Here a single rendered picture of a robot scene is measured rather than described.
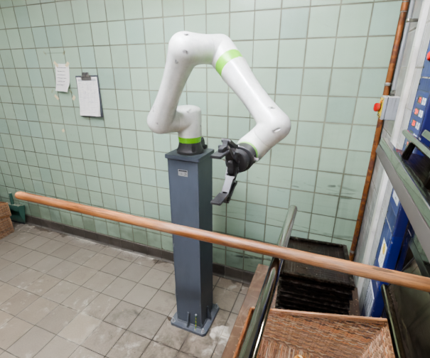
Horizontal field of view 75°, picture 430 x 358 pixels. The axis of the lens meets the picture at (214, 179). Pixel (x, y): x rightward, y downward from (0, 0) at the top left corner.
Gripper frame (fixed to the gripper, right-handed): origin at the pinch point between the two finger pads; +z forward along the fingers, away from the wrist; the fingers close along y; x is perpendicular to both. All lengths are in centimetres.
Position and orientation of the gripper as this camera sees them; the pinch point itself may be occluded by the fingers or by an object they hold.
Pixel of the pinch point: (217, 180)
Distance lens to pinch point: 77.7
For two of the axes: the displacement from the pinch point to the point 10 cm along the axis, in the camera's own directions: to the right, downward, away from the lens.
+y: 0.0, 9.3, 3.6
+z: -3.8, 3.3, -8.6
